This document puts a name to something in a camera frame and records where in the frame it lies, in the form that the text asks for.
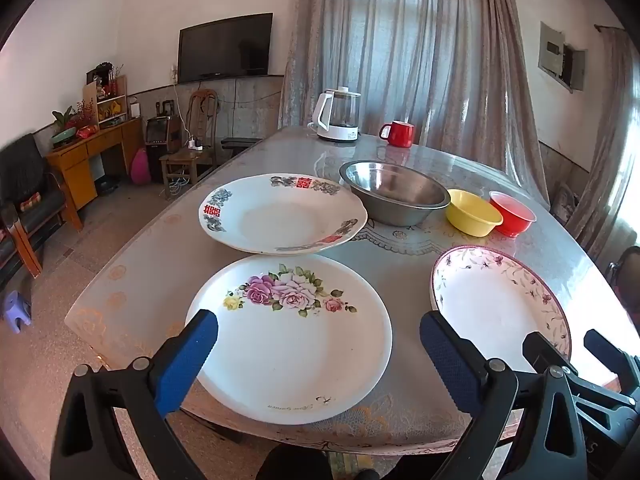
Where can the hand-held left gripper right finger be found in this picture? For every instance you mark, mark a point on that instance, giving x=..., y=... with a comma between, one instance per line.
x=445, y=355

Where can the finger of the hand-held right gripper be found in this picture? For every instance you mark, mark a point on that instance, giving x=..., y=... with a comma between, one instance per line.
x=605, y=347
x=542, y=347

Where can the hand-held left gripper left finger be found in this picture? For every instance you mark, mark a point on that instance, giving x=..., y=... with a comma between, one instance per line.
x=185, y=360

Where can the floral plate with dark-pink rim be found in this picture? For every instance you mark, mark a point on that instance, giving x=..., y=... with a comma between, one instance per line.
x=495, y=300

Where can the white plate with rose print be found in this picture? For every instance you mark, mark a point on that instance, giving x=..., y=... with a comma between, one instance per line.
x=300, y=350

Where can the red plastic bowl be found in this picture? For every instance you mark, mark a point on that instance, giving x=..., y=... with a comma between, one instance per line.
x=515, y=212

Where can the yellow plastic bowl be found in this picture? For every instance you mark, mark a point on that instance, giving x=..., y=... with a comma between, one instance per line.
x=472, y=210

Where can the stainless steel bowl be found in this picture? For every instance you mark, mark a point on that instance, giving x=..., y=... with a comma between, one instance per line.
x=395, y=195

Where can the large scalloped plate red symbols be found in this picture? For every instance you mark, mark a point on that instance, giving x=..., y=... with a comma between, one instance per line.
x=280, y=215

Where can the dark wooden chair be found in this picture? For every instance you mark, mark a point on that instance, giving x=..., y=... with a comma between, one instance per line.
x=627, y=280

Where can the purple plastic stool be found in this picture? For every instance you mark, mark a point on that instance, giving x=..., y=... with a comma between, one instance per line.
x=17, y=310

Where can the pink bag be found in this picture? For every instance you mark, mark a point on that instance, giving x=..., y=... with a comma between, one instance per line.
x=140, y=167

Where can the narrow sheer grey curtain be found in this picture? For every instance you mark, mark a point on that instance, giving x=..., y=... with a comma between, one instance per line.
x=615, y=135

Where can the white power strip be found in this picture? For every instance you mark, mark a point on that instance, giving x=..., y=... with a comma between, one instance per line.
x=195, y=145

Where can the black bench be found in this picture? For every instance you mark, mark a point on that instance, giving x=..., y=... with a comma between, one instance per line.
x=240, y=142

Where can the red mug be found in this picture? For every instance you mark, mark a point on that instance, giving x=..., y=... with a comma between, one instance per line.
x=400, y=134

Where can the wooden desk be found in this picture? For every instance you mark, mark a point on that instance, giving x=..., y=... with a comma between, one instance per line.
x=75, y=160

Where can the black speaker cabinet with screen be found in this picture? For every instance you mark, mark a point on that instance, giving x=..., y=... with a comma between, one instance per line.
x=160, y=132

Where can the black armchair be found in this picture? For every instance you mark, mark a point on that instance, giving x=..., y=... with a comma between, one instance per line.
x=25, y=170

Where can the red gift box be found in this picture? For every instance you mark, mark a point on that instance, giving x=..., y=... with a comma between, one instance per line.
x=86, y=132

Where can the small white box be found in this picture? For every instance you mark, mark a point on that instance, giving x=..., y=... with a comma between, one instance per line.
x=134, y=107

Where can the small wooden desk shelf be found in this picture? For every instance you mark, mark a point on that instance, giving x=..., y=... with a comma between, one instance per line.
x=112, y=110

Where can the white glass electric kettle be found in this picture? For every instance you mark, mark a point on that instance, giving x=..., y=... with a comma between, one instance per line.
x=335, y=115

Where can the potted green plant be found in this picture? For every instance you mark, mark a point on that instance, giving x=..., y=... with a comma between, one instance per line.
x=64, y=125

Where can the wide sheer grey curtain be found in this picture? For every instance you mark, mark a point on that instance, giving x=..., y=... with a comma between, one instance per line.
x=400, y=60

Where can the black flat-screen television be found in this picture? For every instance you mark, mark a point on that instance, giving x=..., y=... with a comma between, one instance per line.
x=225, y=47

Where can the wall electrical panel box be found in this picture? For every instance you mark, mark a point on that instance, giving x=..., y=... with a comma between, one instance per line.
x=560, y=55

